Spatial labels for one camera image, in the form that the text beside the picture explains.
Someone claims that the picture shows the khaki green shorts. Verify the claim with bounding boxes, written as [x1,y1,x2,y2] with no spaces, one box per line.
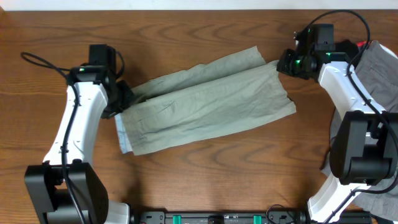
[115,47,296,156]

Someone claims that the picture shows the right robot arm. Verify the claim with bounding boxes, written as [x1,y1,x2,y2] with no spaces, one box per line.
[277,49,397,223]

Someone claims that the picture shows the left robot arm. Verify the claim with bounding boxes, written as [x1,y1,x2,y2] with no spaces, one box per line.
[24,65,131,223]

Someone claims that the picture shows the black garment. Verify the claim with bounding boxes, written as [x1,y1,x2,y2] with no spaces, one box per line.
[335,39,360,67]

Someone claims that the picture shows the red garment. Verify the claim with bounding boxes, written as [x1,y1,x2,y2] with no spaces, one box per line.
[356,41,370,49]

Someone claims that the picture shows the grey shorts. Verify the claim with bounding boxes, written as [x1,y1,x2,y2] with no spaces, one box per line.
[320,40,398,222]

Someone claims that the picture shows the light blue garment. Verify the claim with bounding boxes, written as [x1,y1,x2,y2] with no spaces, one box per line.
[380,44,398,58]

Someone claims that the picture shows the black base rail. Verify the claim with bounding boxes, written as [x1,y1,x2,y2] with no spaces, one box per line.
[132,210,374,224]

